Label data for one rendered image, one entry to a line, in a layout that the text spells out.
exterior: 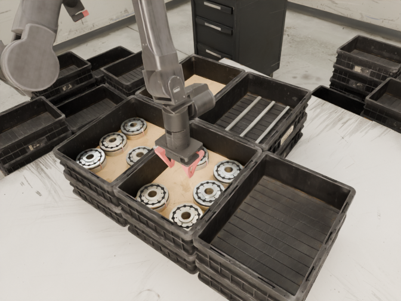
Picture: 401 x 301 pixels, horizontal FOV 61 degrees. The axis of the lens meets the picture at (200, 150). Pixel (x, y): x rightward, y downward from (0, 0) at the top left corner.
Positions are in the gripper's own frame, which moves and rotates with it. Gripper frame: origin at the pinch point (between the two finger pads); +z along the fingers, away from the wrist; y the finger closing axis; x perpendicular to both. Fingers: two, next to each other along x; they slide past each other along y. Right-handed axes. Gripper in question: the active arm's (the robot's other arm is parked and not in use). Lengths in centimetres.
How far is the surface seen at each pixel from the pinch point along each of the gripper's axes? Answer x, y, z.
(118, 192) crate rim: 8.4, 18.3, 13.5
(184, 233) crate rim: 8.1, -6.4, 13.4
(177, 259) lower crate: 6.9, -1.1, 33.2
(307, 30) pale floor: -322, 91, 98
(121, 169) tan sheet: -4.4, 33.5, 23.2
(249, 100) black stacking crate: -66, 18, 22
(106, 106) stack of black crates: -65, 125, 67
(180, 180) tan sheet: -12.3, 12.6, 22.9
